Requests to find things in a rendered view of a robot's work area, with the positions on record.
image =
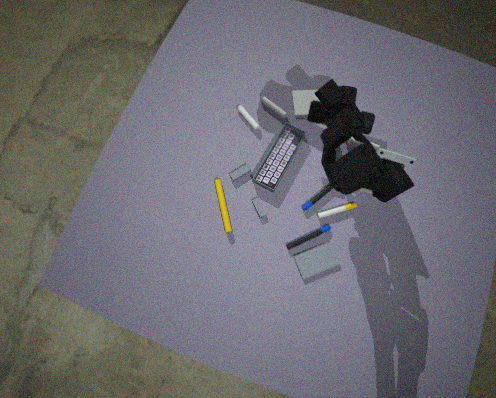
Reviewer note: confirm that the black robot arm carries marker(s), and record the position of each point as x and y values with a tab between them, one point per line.
361	167

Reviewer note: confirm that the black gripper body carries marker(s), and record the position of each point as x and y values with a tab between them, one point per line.
317	110

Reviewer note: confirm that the black marker with blue cap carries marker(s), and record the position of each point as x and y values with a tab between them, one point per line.
308	237
317	197

